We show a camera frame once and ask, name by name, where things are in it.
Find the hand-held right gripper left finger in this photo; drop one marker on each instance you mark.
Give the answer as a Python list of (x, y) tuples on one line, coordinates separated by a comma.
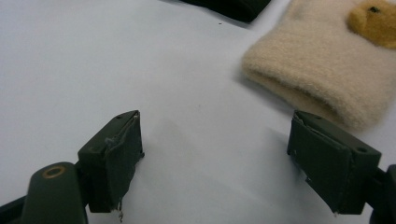
[(106, 168)]

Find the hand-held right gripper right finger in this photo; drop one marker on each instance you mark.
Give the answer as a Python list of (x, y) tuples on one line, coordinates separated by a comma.
[(327, 165)]

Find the beige knit glove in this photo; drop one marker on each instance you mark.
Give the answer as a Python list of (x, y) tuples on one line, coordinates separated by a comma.
[(311, 62)]

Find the black glove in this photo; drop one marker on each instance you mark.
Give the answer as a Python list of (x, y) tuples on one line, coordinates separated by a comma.
[(236, 7)]

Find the light blue table mat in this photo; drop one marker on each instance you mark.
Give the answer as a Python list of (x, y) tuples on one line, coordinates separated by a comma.
[(124, 62)]

